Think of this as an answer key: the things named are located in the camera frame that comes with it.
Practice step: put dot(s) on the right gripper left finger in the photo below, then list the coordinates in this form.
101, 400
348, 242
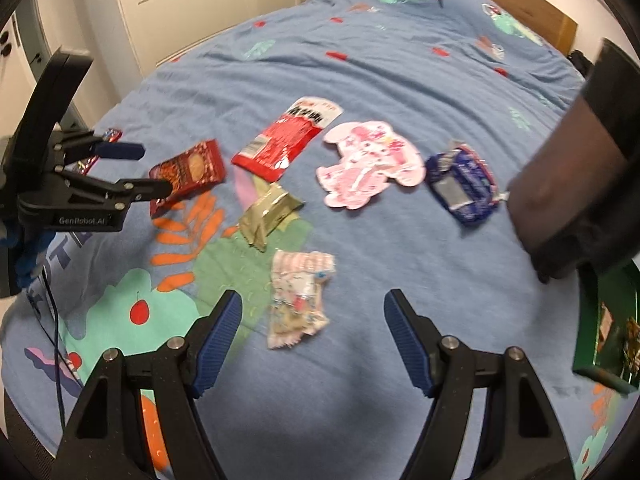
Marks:
105, 437

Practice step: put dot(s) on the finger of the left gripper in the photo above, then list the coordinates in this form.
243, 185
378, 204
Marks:
80, 145
75, 191

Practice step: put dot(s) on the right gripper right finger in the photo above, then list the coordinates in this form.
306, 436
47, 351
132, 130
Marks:
521, 438

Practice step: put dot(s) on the dark red snack packet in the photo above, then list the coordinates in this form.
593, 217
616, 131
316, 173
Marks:
190, 172

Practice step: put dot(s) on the olive gold snack packet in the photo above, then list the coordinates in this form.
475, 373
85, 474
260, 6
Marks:
266, 213

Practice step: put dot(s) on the white pink striped packet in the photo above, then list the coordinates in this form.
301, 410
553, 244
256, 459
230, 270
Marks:
296, 309

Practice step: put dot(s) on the pink cartoon character packet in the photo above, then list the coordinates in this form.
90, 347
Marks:
371, 155

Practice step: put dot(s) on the blue gloved hand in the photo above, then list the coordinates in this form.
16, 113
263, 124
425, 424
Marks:
30, 256

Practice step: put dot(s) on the small red candy bar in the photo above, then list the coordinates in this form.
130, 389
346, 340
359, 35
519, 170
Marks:
83, 166

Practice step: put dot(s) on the green tray box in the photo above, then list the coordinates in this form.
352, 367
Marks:
607, 343

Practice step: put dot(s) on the white wardrobe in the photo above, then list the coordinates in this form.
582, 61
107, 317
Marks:
130, 38

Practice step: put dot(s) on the red white long packet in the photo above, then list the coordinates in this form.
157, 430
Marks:
273, 150

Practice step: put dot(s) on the dark brown cylinder container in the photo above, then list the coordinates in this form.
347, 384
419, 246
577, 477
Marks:
577, 200

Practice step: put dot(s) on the blue patterned bedspread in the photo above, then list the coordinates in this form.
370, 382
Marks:
339, 404

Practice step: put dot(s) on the blue white crumpled packet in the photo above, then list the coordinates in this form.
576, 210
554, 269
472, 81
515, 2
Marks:
463, 184

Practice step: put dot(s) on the black backpack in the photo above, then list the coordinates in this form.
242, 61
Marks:
582, 64

